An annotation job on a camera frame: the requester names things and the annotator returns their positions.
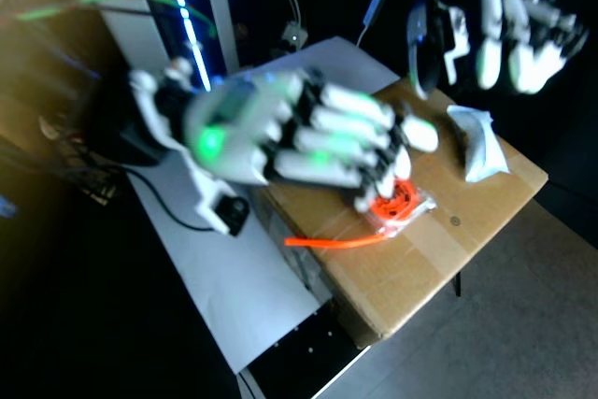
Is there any brown cardboard box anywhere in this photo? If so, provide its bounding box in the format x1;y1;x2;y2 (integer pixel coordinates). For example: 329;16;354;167
250;78;549;349

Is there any white paper table cover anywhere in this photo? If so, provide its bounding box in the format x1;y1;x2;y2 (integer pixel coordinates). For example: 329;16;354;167
124;36;403;375

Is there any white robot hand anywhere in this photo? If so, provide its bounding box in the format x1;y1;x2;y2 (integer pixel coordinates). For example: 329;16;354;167
432;0;591;95
183;66;440;214

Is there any black table frame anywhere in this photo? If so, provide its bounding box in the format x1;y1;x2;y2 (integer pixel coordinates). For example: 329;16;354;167
237;300;371;399

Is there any white plug adapter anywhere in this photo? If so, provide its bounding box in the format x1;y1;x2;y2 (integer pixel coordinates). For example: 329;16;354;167
279;20;309;48

